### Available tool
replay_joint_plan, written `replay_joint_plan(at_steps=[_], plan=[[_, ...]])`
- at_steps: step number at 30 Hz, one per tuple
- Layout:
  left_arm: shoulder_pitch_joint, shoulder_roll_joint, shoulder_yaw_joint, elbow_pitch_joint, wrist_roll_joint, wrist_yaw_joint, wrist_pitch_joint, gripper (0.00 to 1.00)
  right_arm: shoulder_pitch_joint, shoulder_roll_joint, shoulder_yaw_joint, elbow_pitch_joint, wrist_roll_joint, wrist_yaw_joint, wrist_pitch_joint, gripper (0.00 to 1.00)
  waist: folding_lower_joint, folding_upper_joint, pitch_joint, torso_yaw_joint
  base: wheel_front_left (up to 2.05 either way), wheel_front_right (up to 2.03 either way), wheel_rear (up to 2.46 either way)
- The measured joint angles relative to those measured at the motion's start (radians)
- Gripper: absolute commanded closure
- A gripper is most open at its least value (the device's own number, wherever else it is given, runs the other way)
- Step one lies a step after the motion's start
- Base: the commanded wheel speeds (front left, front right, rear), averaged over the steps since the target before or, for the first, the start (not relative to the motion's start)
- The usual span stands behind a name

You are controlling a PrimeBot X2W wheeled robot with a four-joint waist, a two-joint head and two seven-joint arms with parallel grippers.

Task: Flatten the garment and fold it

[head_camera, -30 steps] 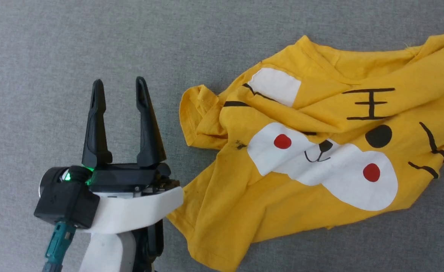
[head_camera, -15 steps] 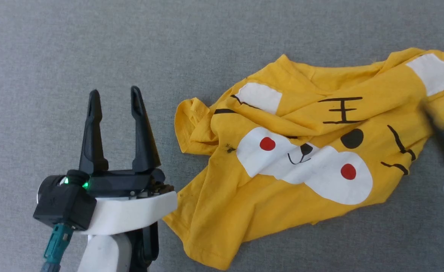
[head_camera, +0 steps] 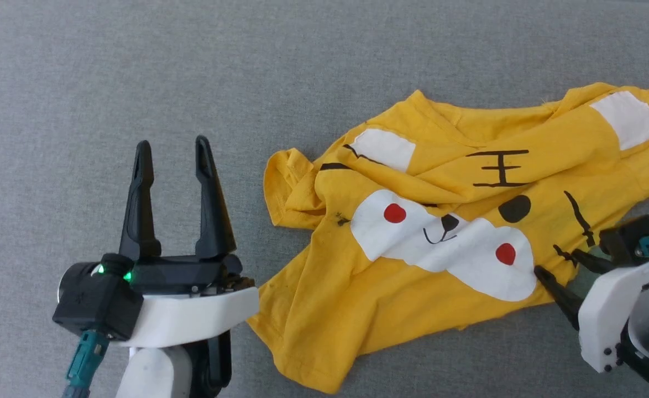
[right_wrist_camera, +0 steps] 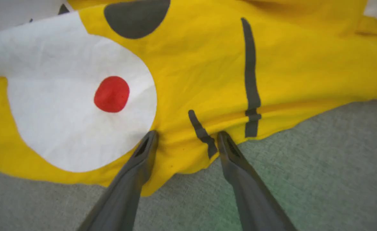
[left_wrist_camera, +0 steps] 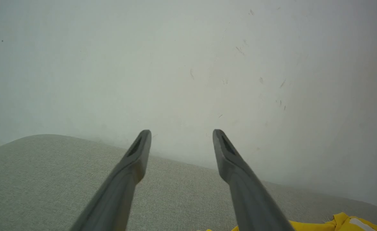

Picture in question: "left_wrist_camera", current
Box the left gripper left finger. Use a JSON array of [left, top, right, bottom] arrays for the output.
[[70, 129, 152, 231]]

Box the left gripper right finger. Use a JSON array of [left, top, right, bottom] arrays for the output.
[[212, 129, 295, 231]]

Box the yellow t-shirt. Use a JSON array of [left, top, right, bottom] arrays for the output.
[[205, 212, 377, 231]]

